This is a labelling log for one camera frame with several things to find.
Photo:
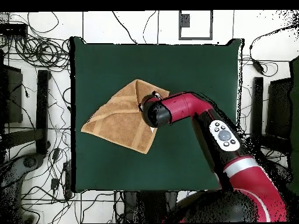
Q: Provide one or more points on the tan terry towel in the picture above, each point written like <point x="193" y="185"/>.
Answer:
<point x="116" y="121"/>

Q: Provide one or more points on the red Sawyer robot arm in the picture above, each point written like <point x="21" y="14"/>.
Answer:
<point x="186" y="105"/>

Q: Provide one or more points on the flat black device box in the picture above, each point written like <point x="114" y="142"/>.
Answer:
<point x="12" y="29"/>

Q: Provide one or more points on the dark green table cloth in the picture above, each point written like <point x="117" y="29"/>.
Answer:
<point x="116" y="58"/>
<point x="294" y="116"/>

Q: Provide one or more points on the grey square floor hatch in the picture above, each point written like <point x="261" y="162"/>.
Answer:
<point x="184" y="21"/>

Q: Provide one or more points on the black power adapter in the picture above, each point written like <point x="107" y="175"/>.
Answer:
<point x="258" y="66"/>
<point x="55" y="183"/>

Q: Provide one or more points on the black power strip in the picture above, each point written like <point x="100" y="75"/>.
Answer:
<point x="67" y="179"/>

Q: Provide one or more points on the black equipment box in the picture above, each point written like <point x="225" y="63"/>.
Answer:
<point x="279" y="105"/>
<point x="14" y="93"/>

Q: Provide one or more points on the grey black office chair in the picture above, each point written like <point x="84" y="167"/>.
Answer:
<point x="14" y="170"/>

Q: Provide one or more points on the black table frame bar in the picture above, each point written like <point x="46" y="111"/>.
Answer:
<point x="257" y="98"/>
<point x="42" y="105"/>

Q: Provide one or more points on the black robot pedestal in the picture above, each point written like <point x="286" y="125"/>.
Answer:
<point x="149" y="205"/>

